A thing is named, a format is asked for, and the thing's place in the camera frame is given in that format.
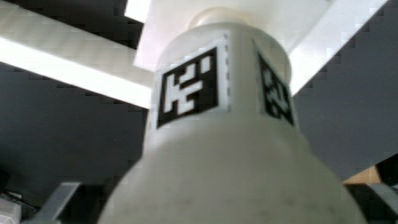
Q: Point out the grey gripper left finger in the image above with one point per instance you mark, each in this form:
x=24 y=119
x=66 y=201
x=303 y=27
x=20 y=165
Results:
x=50 y=211

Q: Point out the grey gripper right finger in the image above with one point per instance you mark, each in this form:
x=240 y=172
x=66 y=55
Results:
x=383 y=212

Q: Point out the white lamp bulb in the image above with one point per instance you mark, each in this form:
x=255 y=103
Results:
x=228 y=171

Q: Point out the white lamp base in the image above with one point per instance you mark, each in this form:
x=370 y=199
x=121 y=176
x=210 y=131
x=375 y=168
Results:
x=192 y=25

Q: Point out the white U-shaped frame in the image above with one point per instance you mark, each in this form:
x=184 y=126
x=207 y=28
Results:
x=88 y=61

